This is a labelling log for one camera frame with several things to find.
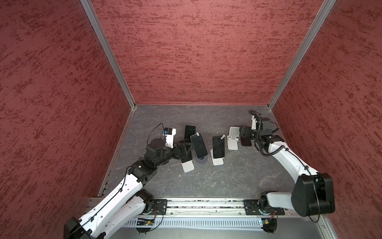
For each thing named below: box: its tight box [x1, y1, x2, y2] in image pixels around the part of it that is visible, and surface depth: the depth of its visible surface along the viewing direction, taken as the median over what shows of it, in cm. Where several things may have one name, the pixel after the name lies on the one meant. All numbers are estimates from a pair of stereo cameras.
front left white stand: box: [180, 158, 195, 173], surface depth 89 cm
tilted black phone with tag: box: [190, 132, 208, 159], surface depth 87 cm
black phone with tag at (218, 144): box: [212, 133, 226, 159], surface depth 86 cm
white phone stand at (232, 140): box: [226, 126, 241, 151], surface depth 97 cm
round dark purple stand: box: [195, 154, 209, 164], surface depth 92 cm
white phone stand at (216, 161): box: [210, 148, 225, 166], surface depth 91 cm
